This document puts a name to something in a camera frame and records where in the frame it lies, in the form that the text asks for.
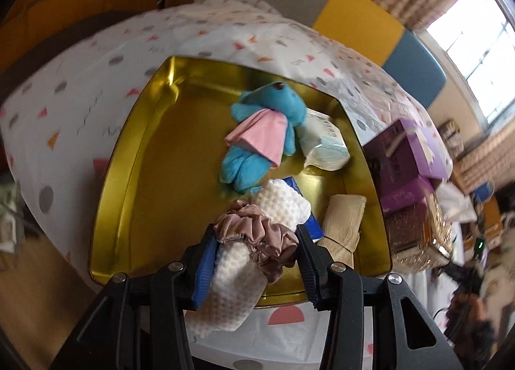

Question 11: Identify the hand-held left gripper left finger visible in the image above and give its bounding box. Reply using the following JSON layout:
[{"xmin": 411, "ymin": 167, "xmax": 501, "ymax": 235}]
[{"xmin": 50, "ymin": 224, "xmax": 220, "ymax": 370}]

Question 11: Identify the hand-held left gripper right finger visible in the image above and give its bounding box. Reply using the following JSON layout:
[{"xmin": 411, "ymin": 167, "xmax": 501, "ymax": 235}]
[{"xmin": 295, "ymin": 225, "xmax": 463, "ymax": 370}]

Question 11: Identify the white waffle towel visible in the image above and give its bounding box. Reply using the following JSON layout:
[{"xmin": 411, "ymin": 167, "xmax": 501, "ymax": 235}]
[{"xmin": 186, "ymin": 179, "xmax": 312, "ymax": 340}]

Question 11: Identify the blue pocket tissue pack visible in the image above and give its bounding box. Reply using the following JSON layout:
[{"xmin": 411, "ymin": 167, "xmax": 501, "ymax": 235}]
[{"xmin": 282, "ymin": 177, "xmax": 324, "ymax": 242}]

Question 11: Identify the brown satin scrunchie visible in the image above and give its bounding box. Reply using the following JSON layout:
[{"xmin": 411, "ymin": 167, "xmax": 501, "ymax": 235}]
[{"xmin": 212, "ymin": 199, "xmax": 300, "ymax": 284}]

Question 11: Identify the beige ribbed cloth roll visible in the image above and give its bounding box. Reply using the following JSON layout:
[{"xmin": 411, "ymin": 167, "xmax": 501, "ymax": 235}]
[{"xmin": 318, "ymin": 194, "xmax": 368, "ymax": 270}]

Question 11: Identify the blue plush toy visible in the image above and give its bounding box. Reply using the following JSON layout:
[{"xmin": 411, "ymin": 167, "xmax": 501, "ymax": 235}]
[{"xmin": 219, "ymin": 81, "xmax": 308, "ymax": 195}]

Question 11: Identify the gold metal tray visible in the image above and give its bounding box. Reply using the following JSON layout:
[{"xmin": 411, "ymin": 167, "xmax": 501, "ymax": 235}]
[{"xmin": 88, "ymin": 55, "xmax": 393, "ymax": 308}]

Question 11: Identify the white wet wipes packet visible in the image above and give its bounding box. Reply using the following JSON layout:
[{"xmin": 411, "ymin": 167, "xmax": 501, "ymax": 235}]
[{"xmin": 298, "ymin": 108, "xmax": 351, "ymax": 171}]

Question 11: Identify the ornate gold tissue box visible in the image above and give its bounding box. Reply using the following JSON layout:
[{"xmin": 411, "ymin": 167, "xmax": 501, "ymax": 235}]
[{"xmin": 384, "ymin": 193, "xmax": 457, "ymax": 274}]

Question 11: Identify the blue folding chair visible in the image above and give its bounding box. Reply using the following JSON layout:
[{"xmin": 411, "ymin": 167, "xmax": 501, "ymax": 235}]
[{"xmin": 471, "ymin": 182, "xmax": 495, "ymax": 204}]

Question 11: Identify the purple tissue box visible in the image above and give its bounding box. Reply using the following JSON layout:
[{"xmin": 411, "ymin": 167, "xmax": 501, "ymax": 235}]
[{"xmin": 364, "ymin": 118, "xmax": 453, "ymax": 215}]

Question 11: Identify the patterned plastic bed sheet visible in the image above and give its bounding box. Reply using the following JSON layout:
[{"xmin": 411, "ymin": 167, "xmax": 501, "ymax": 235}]
[{"xmin": 0, "ymin": 0, "xmax": 455, "ymax": 370}]

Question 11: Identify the barred window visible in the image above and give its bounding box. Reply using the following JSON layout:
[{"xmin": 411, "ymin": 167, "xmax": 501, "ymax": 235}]
[{"xmin": 424, "ymin": 0, "xmax": 515, "ymax": 125}]

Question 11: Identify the grey yellow blue headboard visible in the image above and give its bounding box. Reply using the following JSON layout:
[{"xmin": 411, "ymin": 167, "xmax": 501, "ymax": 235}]
[{"xmin": 247, "ymin": 0, "xmax": 448, "ymax": 109}]

